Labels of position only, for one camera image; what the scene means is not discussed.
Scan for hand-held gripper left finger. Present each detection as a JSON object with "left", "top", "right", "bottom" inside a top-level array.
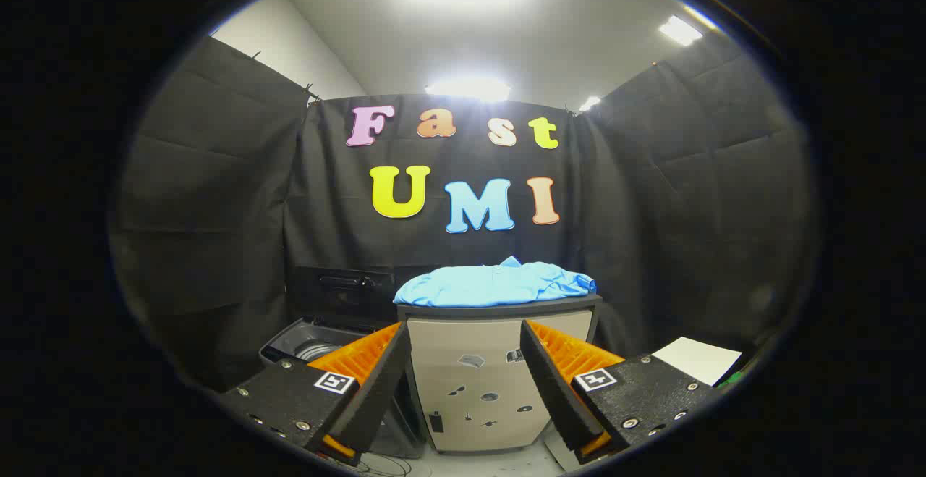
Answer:
[{"left": 217, "top": 321, "right": 413, "bottom": 468}]

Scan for grey washing machine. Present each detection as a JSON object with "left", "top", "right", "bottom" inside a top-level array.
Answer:
[{"left": 259, "top": 318, "right": 428, "bottom": 460}]

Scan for black backdrop cloth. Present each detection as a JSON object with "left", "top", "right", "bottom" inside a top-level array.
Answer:
[{"left": 109, "top": 34, "right": 820, "bottom": 392}]

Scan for light blue polo shirt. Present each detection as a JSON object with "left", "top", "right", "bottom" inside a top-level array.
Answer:
[{"left": 393, "top": 256, "right": 599, "bottom": 309}]

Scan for beige cabinet with dark top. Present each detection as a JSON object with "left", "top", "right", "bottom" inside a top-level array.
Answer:
[{"left": 396, "top": 292, "right": 605, "bottom": 455}]

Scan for white paper sheet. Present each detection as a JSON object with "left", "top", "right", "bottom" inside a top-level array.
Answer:
[{"left": 651, "top": 337, "right": 744, "bottom": 387}]

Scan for thin floor cables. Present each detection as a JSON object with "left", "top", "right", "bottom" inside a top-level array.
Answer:
[{"left": 353, "top": 452, "right": 415, "bottom": 477}]

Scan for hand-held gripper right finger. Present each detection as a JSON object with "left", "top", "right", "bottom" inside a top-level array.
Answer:
[{"left": 519, "top": 319, "right": 721, "bottom": 465}]

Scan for dark washing machine lid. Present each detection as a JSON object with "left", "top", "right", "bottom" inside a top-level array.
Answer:
[{"left": 292, "top": 266, "right": 400, "bottom": 331}]

